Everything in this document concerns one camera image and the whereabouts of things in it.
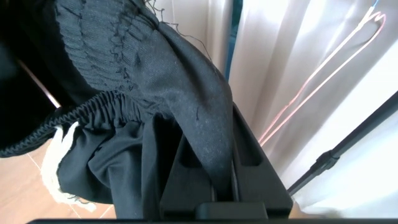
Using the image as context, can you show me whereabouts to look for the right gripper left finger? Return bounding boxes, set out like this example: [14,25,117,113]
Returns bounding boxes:
[159,133,216,219]

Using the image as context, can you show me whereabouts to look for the pink clothes hanger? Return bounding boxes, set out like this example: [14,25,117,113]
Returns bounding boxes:
[17,58,62,109]
[257,5,387,147]

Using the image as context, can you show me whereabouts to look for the black shorts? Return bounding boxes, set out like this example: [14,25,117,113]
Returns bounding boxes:
[0,0,236,220]

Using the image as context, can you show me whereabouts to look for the black clothes rack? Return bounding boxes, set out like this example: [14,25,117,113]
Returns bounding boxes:
[287,90,398,197]

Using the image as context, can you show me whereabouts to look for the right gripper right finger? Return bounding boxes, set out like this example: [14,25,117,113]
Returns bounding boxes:
[231,103,294,219]

